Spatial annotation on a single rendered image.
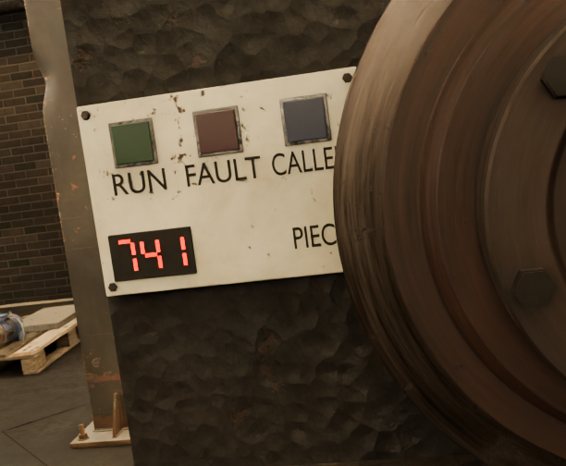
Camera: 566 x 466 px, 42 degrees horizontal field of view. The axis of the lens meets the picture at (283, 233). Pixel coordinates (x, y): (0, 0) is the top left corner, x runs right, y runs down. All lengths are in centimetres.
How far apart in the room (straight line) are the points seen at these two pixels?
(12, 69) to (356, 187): 701
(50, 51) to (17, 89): 407
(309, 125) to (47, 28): 280
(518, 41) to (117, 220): 39
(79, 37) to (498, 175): 44
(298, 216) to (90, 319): 279
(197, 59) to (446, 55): 27
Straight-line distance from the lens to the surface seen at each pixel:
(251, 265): 69
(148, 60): 72
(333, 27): 69
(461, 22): 52
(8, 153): 750
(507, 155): 45
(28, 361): 491
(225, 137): 68
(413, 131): 52
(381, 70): 53
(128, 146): 70
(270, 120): 67
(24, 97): 742
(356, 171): 53
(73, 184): 336
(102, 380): 348
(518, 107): 46
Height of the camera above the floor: 118
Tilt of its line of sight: 7 degrees down
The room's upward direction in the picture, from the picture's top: 7 degrees counter-clockwise
